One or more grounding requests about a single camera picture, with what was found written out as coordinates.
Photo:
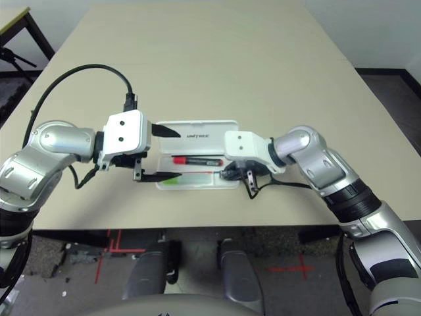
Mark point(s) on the grey robot torso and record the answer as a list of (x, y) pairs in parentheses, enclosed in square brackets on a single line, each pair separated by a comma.
[(184, 307)]

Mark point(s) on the grey left robot leg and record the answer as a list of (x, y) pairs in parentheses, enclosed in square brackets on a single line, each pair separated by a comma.
[(148, 273)]

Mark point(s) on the black wall baseboard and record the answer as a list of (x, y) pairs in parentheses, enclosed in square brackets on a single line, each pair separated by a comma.
[(388, 71)]

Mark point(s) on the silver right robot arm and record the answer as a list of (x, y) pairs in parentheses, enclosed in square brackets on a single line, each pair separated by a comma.
[(306, 145)]

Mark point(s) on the black tripod stand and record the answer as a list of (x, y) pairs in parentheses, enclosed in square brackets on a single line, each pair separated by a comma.
[(10, 56)]

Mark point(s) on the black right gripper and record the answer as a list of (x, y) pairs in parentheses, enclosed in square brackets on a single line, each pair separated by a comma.
[(251, 168)]

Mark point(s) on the grey right robot leg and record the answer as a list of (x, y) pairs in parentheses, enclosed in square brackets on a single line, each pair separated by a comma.
[(240, 273)]

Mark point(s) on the black marker with red cap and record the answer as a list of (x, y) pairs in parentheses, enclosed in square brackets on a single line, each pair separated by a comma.
[(197, 161)]

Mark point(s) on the side table with black frame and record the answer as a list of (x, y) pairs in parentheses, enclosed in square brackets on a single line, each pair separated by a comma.
[(10, 18)]

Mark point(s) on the white plastic pencil case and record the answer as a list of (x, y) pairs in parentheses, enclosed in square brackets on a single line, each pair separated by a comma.
[(213, 128)]

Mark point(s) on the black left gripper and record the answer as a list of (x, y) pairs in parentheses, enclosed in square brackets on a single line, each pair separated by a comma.
[(138, 164)]

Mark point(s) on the grey robot leg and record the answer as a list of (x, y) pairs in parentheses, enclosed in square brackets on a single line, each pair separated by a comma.
[(148, 273), (240, 273)]

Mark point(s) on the grey foam scrap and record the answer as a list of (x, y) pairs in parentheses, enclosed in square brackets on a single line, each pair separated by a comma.
[(82, 257)]

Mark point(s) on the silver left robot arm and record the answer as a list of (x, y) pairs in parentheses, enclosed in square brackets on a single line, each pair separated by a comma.
[(56, 138)]

